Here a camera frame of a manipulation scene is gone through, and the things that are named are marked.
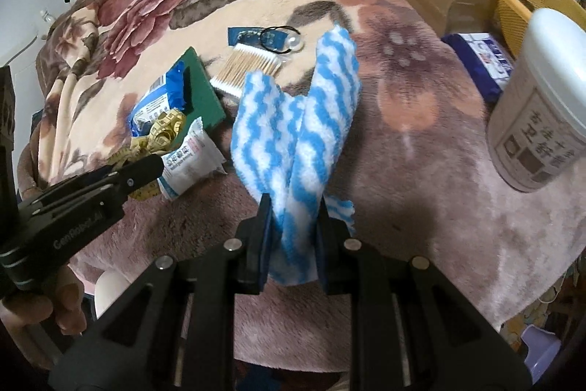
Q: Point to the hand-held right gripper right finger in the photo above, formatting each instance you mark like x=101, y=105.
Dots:
x=322, y=249

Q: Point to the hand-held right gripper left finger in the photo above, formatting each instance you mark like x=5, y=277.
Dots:
x=263, y=235

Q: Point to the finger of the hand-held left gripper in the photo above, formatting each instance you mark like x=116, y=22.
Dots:
x=137, y=173

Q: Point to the blue wet wipe pack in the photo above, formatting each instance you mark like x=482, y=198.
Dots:
x=158, y=95

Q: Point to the green scouring pad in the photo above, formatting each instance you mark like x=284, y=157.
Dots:
x=201, y=98

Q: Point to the pack of cotton swabs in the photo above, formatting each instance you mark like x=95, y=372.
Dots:
x=242, y=70

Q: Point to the blue white striped fluffy cloth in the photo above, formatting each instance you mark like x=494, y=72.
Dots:
x=320, y=98

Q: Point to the yellow plastic mesh basket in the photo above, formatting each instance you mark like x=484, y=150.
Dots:
x=508, y=1

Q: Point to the person's left hand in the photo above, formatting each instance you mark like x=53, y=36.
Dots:
x=32, y=308

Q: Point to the yellow tape measure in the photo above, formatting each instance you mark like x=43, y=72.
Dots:
x=167, y=127

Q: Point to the white gauze packet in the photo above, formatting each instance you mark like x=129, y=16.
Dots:
x=192, y=162

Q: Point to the white round plastic object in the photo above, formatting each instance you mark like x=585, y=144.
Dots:
x=110, y=290

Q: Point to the small blue sachet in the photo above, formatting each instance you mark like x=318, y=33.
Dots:
x=240, y=36

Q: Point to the clear plastic bottle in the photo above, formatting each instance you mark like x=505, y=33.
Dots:
x=46, y=19

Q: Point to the dark blue tissue packet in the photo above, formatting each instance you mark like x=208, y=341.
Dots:
x=476, y=65

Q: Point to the purple plastic stool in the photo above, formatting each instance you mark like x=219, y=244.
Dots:
x=542, y=347

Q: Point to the white lidded plastic jar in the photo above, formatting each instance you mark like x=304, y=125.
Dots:
x=535, y=98

